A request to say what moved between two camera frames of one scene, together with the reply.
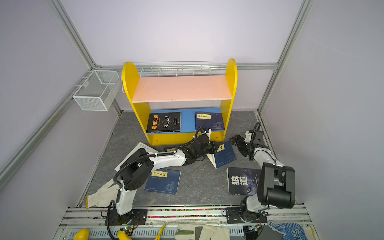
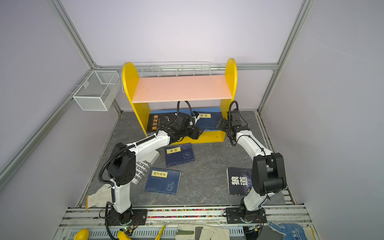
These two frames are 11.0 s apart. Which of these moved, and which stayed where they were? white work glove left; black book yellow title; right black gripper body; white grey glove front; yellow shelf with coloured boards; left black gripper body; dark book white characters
Moved: left black gripper body; right black gripper body
Stayed: white grey glove front; white work glove left; black book yellow title; yellow shelf with coloured boards; dark book white characters
